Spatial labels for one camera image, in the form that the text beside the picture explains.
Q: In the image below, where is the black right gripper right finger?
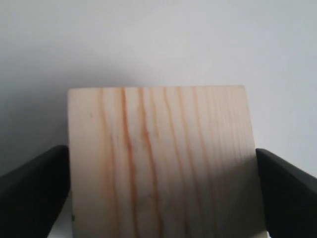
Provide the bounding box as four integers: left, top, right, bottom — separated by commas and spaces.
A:
256, 149, 317, 238

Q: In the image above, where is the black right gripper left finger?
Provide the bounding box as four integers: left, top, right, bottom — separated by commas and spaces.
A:
0, 145, 70, 238

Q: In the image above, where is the light wooden cube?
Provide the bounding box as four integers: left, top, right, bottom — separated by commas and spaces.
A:
68, 86, 267, 238

